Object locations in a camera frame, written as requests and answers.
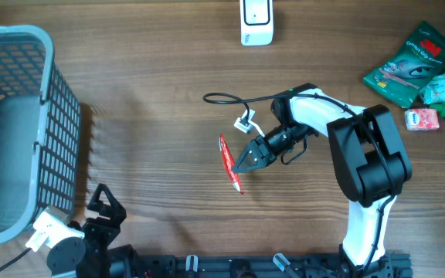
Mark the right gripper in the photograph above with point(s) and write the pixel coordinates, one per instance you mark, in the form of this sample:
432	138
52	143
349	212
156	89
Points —
264	154

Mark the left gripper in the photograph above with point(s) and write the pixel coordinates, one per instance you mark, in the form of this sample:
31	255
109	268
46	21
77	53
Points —
114	211

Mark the red stick sachet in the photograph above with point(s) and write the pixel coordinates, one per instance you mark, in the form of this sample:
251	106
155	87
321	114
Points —
228	163

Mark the red square snack packet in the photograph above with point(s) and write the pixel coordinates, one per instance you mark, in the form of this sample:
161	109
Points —
421	119

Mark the light green tissue packet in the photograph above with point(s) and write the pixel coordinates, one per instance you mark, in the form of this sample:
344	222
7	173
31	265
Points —
434	91

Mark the green 3M gloves package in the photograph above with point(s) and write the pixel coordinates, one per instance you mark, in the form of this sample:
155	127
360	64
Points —
420	58

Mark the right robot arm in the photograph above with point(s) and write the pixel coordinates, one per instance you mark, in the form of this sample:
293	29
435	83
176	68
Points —
370	162

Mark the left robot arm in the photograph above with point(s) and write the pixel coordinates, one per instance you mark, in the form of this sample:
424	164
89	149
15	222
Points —
90	256

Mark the white barcode scanner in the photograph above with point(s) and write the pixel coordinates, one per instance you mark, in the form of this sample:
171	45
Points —
256	22

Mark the grey plastic mesh basket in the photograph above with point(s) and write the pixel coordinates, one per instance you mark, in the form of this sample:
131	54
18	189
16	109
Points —
40	125

